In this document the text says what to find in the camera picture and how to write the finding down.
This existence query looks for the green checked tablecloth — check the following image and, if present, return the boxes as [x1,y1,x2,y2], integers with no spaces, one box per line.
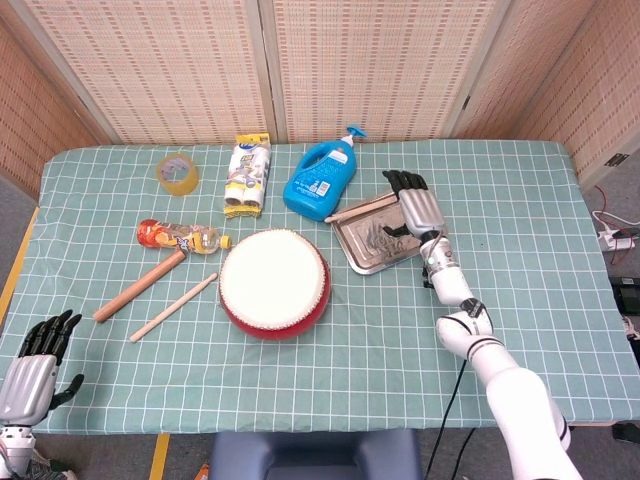
[0,139,640,435]

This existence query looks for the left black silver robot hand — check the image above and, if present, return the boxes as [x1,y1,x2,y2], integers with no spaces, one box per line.
[0,309,85,426]

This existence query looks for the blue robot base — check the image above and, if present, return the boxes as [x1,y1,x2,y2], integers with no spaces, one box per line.
[209,428,424,480]

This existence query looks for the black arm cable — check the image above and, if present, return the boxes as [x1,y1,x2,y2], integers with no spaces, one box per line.
[423,358,469,480]

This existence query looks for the bamboo folding screen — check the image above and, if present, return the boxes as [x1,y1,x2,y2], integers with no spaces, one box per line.
[0,0,640,201]

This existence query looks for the orange drink plastic bottle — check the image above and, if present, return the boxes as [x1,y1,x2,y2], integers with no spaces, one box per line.
[137,218,233,256]

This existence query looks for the red cable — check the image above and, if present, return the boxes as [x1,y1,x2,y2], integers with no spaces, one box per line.
[593,185,614,226]

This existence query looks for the black box device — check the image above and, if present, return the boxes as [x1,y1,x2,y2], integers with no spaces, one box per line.
[610,276,640,316]

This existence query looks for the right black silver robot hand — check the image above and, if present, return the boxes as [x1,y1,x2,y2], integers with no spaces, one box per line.
[382,169,448,241]

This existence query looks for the yellow clear tape roll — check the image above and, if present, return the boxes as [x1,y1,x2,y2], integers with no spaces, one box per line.
[155,153,200,197]

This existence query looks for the white power strip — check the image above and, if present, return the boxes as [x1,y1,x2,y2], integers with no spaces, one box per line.
[597,227,636,251]

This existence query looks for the rectangular metal tray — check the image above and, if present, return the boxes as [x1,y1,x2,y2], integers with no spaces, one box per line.
[331,185,449,276]

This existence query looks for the black floor cable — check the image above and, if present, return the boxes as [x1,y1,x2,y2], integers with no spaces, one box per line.
[457,428,476,474]

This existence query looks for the red drum white skin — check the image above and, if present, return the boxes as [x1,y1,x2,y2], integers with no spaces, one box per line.
[218,229,332,342]

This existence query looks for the wooden rolling pin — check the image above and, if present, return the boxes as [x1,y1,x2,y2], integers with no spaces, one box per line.
[92,250,187,324]

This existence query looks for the blue detergent pump bottle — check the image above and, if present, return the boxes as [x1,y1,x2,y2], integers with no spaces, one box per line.
[282,124,368,223]

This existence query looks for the wooden drumstick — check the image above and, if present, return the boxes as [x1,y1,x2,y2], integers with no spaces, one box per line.
[324,192,401,224]
[129,272,219,344]

